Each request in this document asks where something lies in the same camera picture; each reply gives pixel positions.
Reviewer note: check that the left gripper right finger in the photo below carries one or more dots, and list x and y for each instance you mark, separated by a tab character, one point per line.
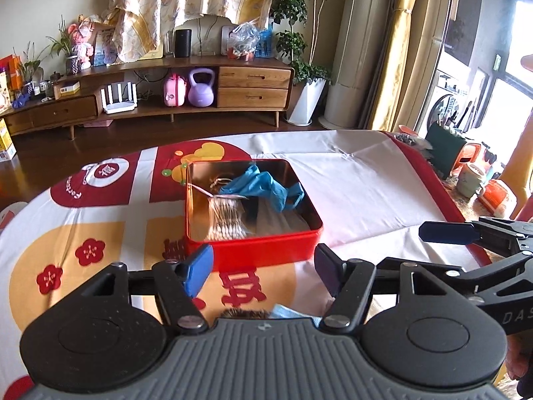
349	284

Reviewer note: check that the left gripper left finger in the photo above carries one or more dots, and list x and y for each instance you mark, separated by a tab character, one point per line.
177	283

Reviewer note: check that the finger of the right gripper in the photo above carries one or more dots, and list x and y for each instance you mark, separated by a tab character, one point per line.
393	264
448	233

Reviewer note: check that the blue face mask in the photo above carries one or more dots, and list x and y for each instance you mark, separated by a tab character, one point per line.
280	311

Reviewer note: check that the person's right hand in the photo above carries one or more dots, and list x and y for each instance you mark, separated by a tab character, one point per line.
517	360

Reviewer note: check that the green ceramic mug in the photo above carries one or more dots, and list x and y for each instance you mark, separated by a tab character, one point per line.
471	180

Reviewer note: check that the orange white container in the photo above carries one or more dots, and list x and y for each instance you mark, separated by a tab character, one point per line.
498	199

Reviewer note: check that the printed white red tablecloth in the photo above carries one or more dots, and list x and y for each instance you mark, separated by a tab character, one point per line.
371	192

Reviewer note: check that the dark green bin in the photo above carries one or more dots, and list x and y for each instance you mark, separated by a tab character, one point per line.
446	146

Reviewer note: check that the red metal tin box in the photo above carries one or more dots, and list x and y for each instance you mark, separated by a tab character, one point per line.
274	238

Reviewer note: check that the blue rubber glove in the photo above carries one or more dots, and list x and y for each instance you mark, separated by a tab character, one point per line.
254	183

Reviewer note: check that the yellow curtain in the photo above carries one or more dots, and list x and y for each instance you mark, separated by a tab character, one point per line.
391	71

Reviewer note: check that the white standing air conditioner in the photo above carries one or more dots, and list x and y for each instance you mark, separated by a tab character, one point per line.
360	41

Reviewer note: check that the white wifi router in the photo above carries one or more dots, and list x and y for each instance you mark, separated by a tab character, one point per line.
118	98

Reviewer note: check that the purple kettlebell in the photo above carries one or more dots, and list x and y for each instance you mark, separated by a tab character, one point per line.
201	94

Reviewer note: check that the pink small case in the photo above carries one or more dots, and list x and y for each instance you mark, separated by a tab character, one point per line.
175	88

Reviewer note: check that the wooden TV cabinet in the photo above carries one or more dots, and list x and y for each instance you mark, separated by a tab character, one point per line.
263	85

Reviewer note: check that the yellow carton box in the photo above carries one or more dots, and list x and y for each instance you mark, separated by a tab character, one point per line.
7	148

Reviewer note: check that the black cylindrical speaker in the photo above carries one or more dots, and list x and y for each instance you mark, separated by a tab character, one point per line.
183	43

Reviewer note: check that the clear plastic bag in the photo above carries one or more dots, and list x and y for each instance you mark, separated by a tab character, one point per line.
242	42

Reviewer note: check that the small potted green plant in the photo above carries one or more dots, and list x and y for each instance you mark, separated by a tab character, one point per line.
65	44

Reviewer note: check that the pink plush doll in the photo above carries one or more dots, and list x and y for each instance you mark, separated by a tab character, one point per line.
81	35

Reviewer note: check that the orange gift box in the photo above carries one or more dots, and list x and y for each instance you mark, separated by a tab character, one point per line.
10	65

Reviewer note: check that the potted tree white planter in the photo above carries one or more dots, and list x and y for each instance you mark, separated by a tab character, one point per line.
296	45

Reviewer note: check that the floral draped cloth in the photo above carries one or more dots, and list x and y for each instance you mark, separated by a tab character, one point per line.
183	0

